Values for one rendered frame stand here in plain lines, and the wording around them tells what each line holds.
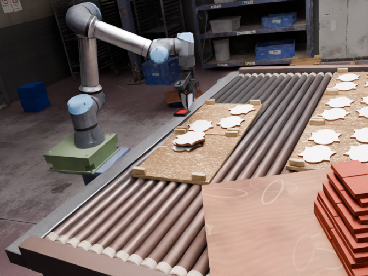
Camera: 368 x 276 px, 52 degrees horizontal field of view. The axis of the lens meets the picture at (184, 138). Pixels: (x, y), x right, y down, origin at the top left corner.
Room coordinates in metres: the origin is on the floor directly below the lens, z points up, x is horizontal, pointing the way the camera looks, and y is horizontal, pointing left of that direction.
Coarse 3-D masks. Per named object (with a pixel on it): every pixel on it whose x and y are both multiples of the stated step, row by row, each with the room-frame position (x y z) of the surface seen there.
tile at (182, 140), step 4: (188, 132) 1.62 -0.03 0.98; (196, 132) 1.61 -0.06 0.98; (200, 132) 1.60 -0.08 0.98; (176, 136) 1.60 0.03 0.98; (180, 136) 1.59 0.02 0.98; (184, 136) 1.58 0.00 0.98; (188, 136) 1.57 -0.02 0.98; (192, 136) 1.57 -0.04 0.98; (196, 136) 1.56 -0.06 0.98; (200, 136) 1.55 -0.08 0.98; (204, 136) 1.56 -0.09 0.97; (176, 140) 1.55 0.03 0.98; (180, 140) 1.55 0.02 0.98; (184, 140) 1.54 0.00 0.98; (188, 140) 1.53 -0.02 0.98; (192, 140) 1.53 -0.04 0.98; (196, 140) 1.52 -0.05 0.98; (200, 140) 1.52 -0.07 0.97; (204, 140) 1.53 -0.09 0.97; (176, 144) 1.53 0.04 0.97; (180, 144) 1.51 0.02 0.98; (184, 144) 1.51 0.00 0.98; (188, 144) 1.51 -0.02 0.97; (192, 144) 1.50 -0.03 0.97
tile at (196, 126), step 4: (200, 120) 1.83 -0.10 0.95; (204, 120) 1.82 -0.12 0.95; (188, 124) 1.80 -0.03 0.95; (192, 124) 1.79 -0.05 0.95; (196, 124) 1.79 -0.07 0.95; (200, 124) 1.78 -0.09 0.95; (204, 124) 1.77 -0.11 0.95; (208, 124) 1.76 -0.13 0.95; (192, 128) 1.74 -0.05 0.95; (196, 128) 1.74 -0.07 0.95; (200, 128) 1.73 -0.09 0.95; (204, 128) 1.72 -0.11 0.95; (208, 128) 1.72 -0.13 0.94; (212, 128) 1.73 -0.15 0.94; (204, 132) 1.70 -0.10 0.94
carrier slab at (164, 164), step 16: (208, 144) 1.55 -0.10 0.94; (224, 144) 1.53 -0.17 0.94; (160, 160) 1.47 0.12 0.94; (176, 160) 1.44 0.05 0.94; (192, 160) 1.42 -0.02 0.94; (208, 160) 1.40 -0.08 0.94; (224, 160) 1.38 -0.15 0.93; (144, 176) 1.36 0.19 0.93; (160, 176) 1.33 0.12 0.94; (176, 176) 1.31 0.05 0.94; (208, 176) 1.27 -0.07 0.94
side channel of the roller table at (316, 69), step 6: (264, 66) 2.67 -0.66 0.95; (270, 66) 2.65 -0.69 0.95; (276, 66) 2.62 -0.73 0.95; (282, 66) 2.59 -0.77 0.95; (288, 66) 2.57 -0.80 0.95; (294, 66) 2.54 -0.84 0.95; (300, 66) 2.52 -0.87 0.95; (306, 66) 2.50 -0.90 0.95; (312, 66) 2.47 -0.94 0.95; (318, 66) 2.45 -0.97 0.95; (324, 66) 2.42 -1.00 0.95; (330, 66) 2.40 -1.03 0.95; (336, 66) 2.38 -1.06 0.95; (342, 66) 2.36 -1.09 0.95; (348, 66) 2.34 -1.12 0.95; (354, 66) 2.32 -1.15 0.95; (360, 66) 2.29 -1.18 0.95; (366, 66) 2.27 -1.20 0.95; (240, 72) 2.71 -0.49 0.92; (246, 72) 2.69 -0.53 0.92; (252, 72) 2.66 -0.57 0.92; (258, 72) 2.64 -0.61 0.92; (264, 72) 2.62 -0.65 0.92; (270, 72) 2.60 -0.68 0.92; (276, 72) 2.57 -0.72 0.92; (282, 72) 2.55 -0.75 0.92; (288, 72) 2.53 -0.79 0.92; (294, 72) 2.51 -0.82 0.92; (300, 72) 2.49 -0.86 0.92; (318, 72) 2.42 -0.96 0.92; (324, 72) 2.40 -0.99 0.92
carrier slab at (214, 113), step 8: (216, 104) 2.07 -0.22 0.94; (224, 104) 2.05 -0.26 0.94; (232, 104) 2.03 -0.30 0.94; (240, 104) 2.01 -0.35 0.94; (248, 104) 1.99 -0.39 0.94; (200, 112) 1.98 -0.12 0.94; (208, 112) 1.96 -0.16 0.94; (216, 112) 1.94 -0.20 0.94; (224, 112) 1.92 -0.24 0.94; (256, 112) 1.84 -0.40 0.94; (192, 120) 1.88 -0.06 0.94; (208, 120) 1.84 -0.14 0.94; (216, 120) 1.82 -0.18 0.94; (248, 120) 1.75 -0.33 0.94; (216, 128) 1.72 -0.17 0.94; (240, 128) 1.67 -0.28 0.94
